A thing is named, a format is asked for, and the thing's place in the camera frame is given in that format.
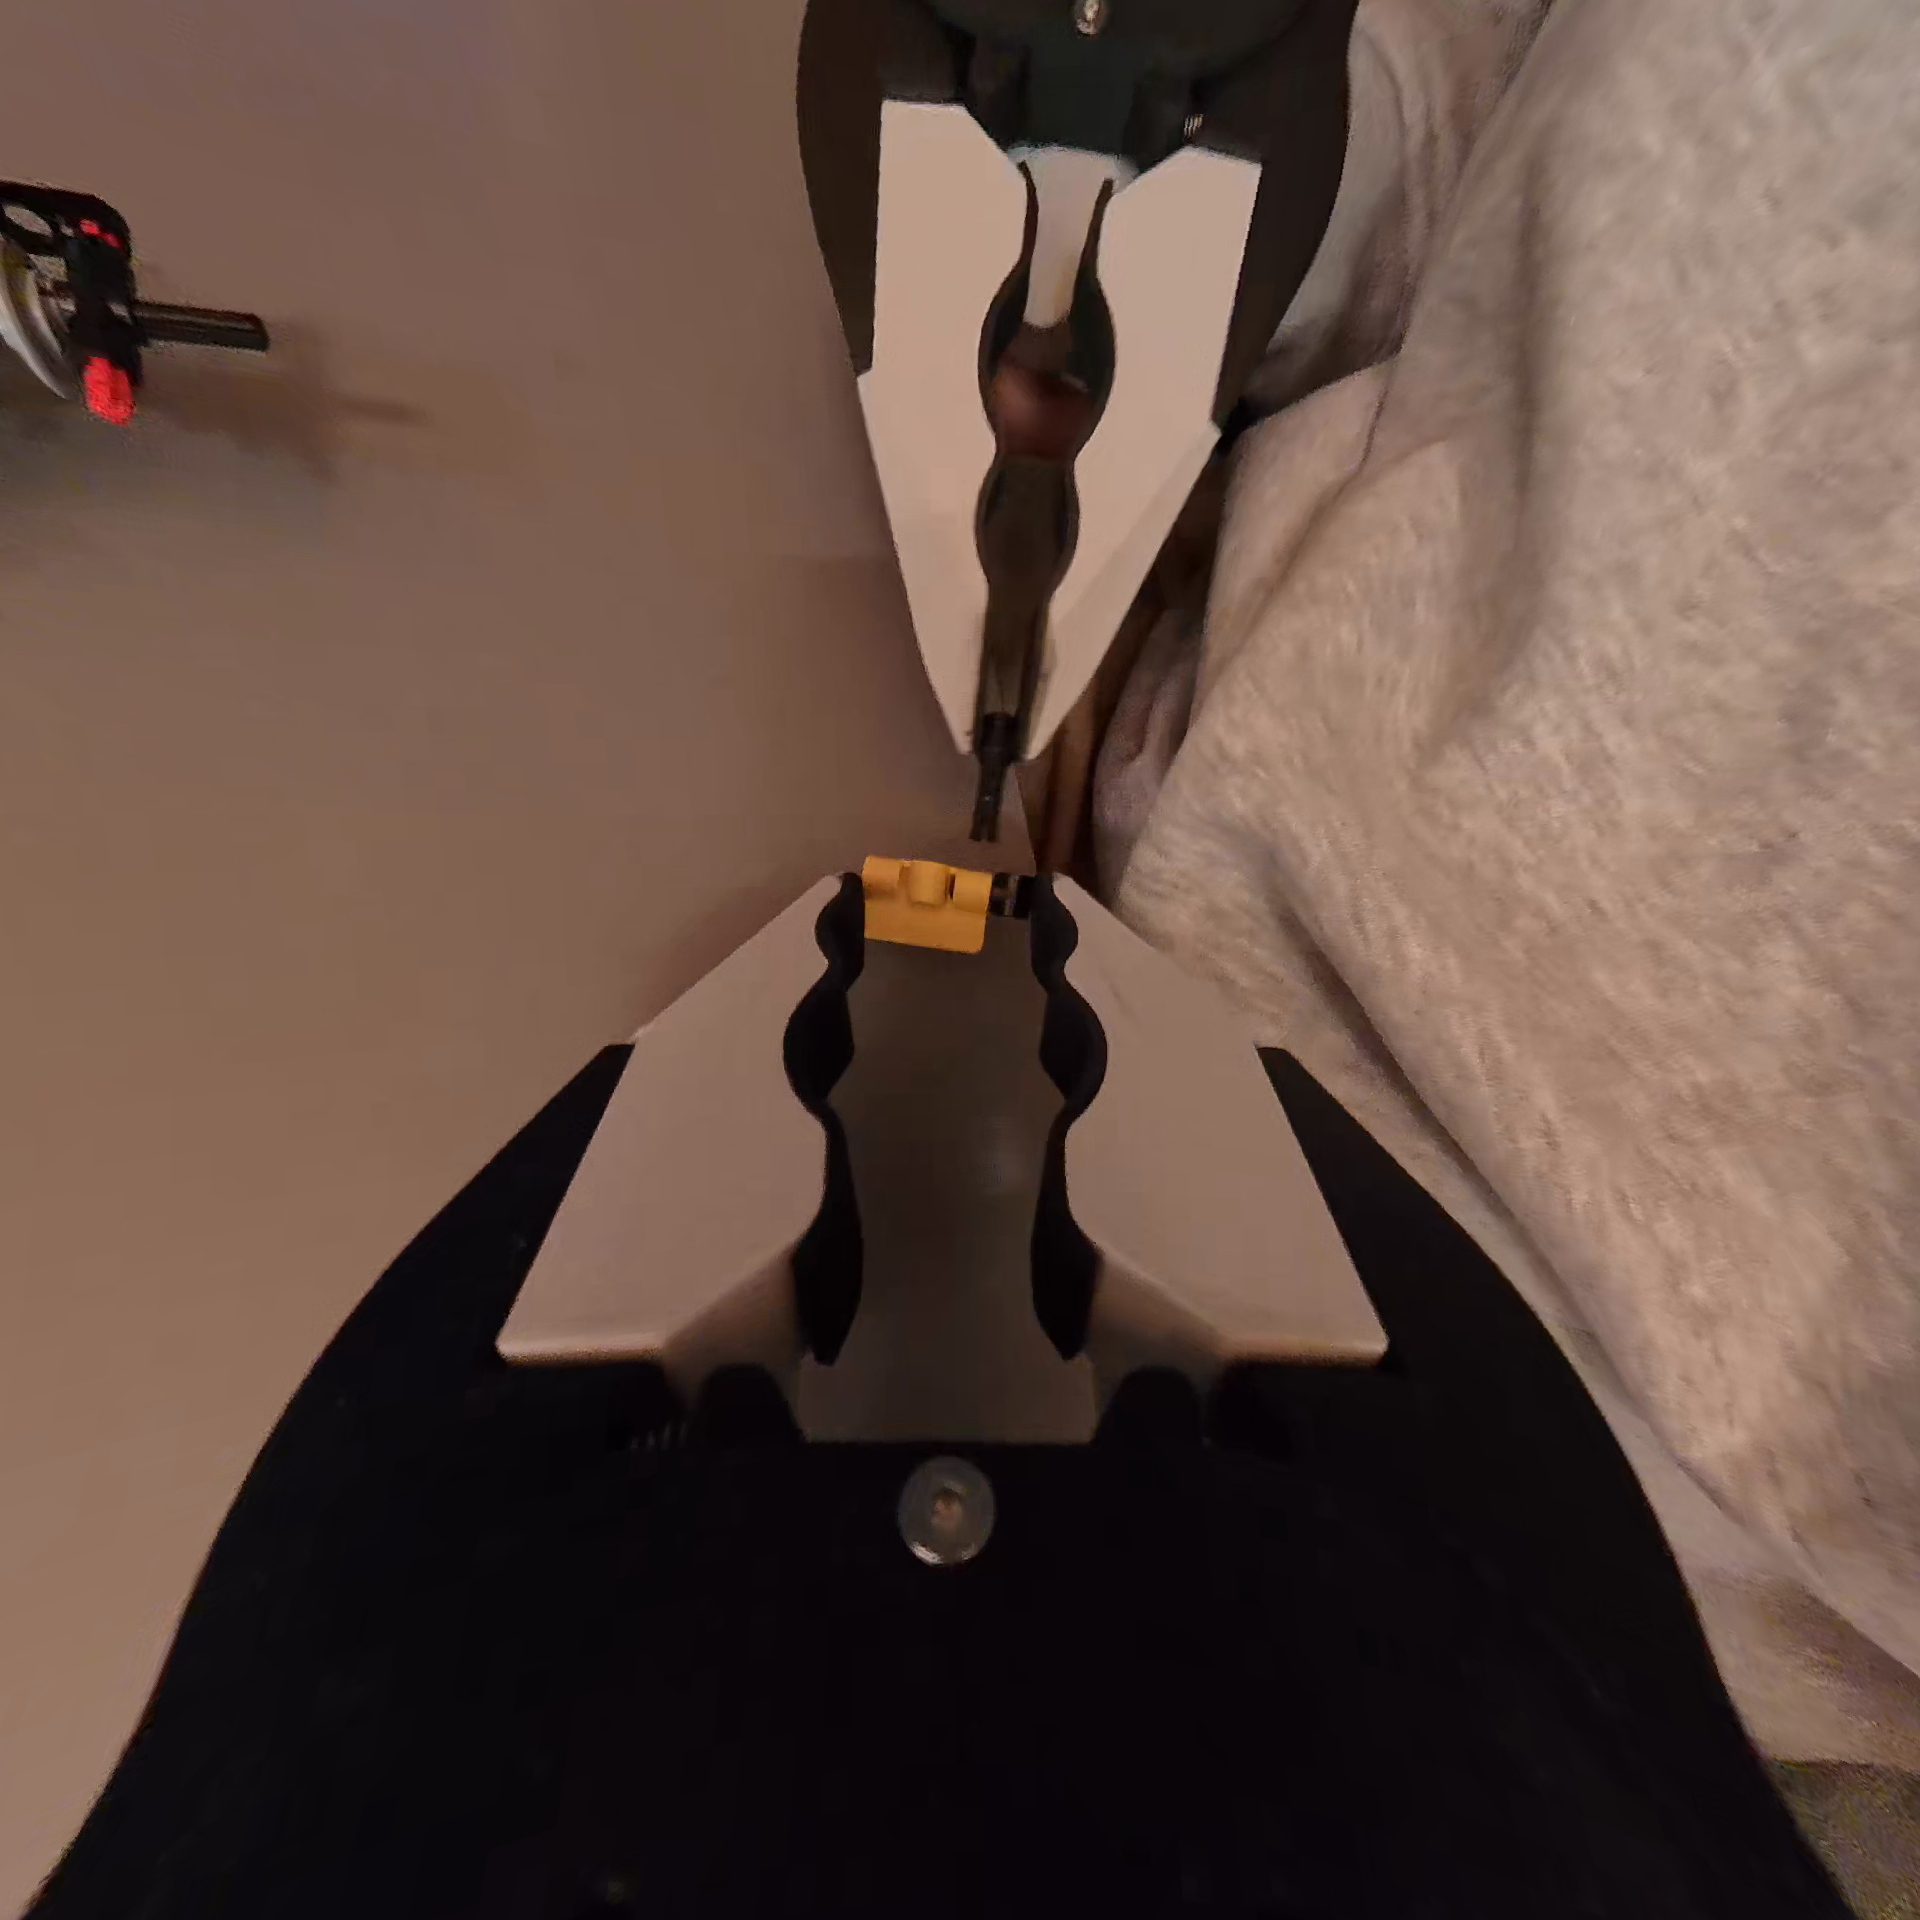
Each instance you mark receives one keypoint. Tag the yellow lego connector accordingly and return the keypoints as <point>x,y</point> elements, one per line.
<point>916,907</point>

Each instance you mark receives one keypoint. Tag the black lego pin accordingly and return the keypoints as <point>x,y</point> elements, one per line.
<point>991,801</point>

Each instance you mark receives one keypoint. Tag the lego vehicle model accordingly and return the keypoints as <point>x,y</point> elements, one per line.
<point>90,300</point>

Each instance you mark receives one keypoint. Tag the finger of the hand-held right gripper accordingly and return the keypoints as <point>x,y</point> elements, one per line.
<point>931,375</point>
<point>1171,330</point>

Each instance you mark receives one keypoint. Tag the person's grey sweatshirt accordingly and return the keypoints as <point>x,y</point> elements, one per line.
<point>1575,750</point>

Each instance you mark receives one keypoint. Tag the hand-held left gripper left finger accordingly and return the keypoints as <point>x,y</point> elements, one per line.
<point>676,1170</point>

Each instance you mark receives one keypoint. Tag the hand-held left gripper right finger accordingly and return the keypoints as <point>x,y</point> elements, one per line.
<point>1215,1185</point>

